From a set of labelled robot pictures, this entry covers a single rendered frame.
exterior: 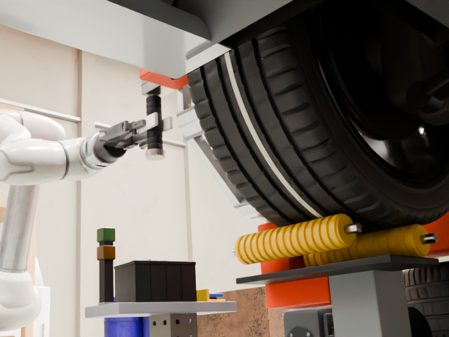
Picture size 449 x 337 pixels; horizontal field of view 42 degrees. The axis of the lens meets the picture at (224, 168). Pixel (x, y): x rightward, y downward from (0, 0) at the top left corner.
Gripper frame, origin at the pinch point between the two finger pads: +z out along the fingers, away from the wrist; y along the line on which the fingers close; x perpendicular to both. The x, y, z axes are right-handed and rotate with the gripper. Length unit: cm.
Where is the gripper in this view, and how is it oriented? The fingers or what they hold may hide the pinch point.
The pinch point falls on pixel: (155, 124)
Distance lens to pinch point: 137.0
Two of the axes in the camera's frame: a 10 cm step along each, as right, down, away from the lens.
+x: -0.6, -9.6, 2.7
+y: -7.3, -1.4, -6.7
